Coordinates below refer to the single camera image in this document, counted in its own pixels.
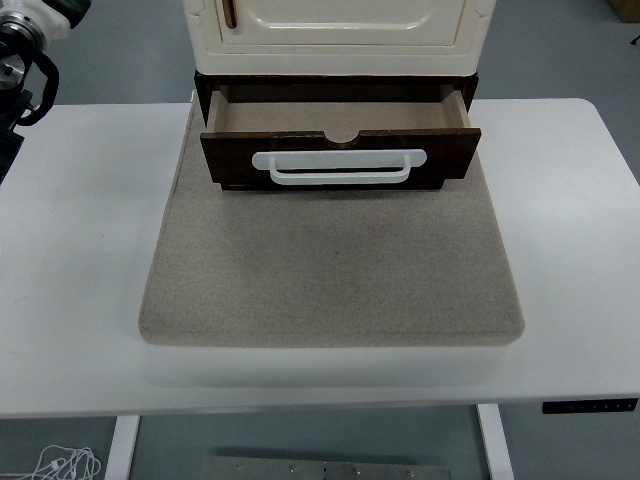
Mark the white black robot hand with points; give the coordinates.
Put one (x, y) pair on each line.
(52, 17)

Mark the dark wooden drawer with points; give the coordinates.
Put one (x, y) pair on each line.
(230, 160)

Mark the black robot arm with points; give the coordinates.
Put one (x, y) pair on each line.
(47, 80)

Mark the dark wooden drawer case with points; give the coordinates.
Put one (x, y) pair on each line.
(300, 79)

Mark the cream plastic cabinet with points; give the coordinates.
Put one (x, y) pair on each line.
(340, 55)

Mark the grey felt mat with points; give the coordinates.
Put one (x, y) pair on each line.
(330, 270)

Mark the white table leg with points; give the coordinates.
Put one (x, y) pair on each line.
(120, 450)
(497, 445)

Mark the brown cardboard box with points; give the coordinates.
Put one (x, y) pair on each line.
(629, 9)

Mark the black table control panel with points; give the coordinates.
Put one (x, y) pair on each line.
(590, 406)

